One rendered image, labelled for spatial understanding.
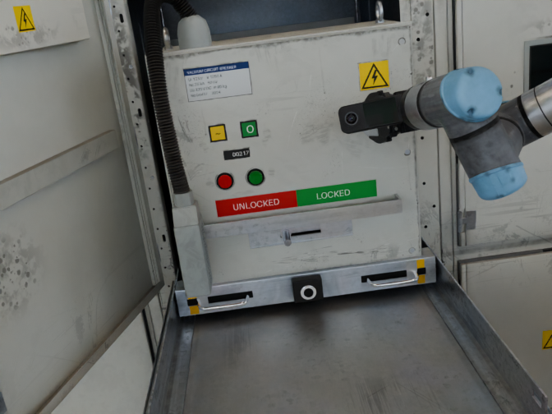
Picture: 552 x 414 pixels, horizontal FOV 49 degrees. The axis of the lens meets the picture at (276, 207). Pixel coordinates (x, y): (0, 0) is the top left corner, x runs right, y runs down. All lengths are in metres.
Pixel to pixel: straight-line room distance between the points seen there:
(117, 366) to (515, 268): 1.02
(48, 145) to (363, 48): 0.60
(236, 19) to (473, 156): 1.36
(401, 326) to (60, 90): 0.78
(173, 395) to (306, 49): 0.66
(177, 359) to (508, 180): 0.67
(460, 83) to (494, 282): 0.83
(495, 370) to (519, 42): 0.72
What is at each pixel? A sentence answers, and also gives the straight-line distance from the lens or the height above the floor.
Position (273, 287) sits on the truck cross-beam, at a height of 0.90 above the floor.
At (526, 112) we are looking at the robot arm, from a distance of 1.01.
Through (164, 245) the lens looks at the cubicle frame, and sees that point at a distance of 1.47.
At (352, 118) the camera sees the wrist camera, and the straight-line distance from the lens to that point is 1.01.
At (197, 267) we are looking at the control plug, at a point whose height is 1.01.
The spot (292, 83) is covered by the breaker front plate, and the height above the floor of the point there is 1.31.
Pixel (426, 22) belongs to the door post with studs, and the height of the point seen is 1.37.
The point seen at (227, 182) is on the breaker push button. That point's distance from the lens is 1.18.
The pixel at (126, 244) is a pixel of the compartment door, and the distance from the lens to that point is 1.40.
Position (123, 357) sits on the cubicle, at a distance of 1.60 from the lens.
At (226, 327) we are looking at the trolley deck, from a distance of 1.27.
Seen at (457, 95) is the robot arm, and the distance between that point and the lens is 0.86.
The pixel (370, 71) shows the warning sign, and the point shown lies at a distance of 1.18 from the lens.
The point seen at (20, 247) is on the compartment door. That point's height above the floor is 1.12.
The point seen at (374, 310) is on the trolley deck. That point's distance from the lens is 1.27.
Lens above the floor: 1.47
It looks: 19 degrees down
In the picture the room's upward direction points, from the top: 7 degrees counter-clockwise
